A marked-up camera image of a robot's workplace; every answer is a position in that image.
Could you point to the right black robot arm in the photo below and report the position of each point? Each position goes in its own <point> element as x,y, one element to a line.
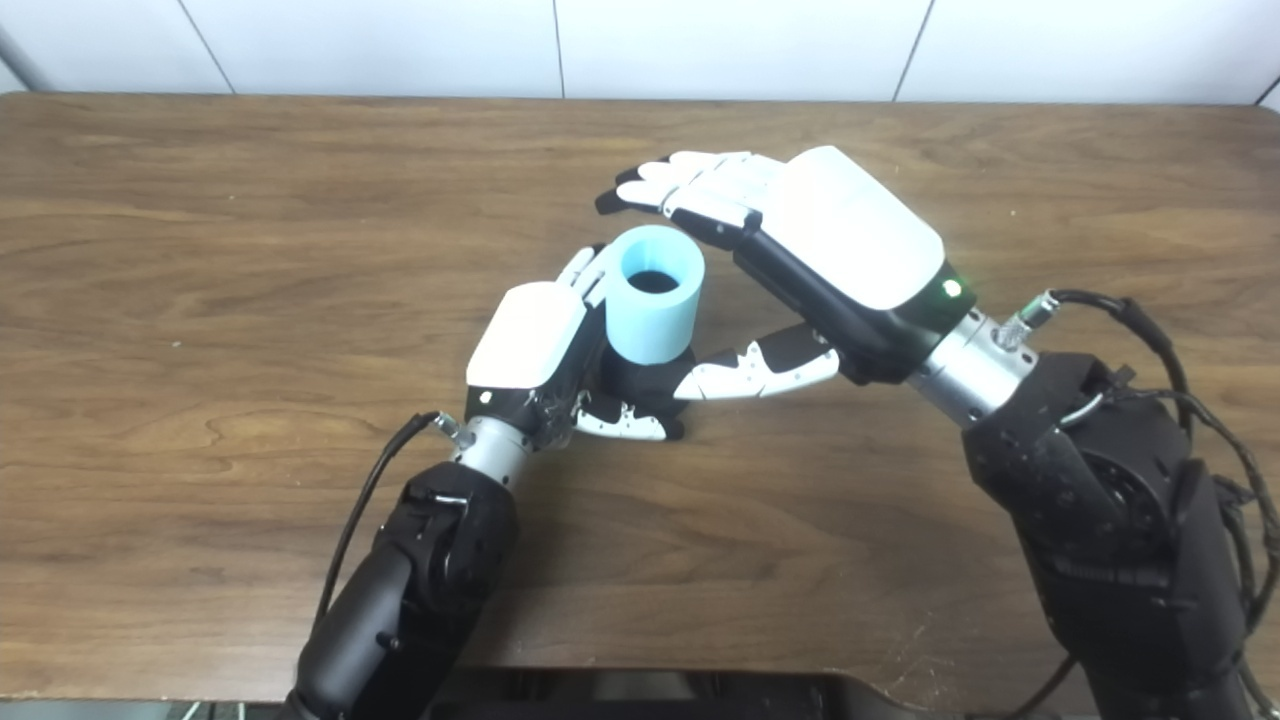
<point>1100,480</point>

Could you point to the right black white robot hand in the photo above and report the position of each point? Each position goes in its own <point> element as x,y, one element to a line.
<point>850,230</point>

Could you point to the light blue cylinder cup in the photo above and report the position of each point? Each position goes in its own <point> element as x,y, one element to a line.
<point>655,310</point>

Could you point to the black flared nozzle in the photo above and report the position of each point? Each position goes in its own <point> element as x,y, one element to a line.
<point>650,385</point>

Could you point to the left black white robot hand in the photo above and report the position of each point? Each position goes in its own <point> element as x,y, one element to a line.
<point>530,335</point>

